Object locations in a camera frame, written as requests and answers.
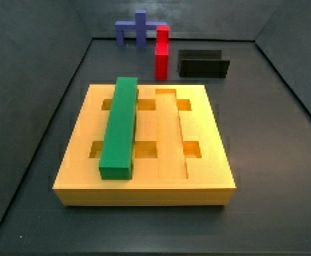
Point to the yellow slotted board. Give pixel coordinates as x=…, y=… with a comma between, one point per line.
x=179, y=162

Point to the green long block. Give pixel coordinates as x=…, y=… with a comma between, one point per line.
x=115, y=163

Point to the red long block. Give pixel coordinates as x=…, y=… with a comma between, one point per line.
x=162, y=52

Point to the purple cross-shaped block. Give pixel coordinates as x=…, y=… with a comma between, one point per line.
x=140, y=26

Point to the black angled bracket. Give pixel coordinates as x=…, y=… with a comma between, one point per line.
x=202, y=64

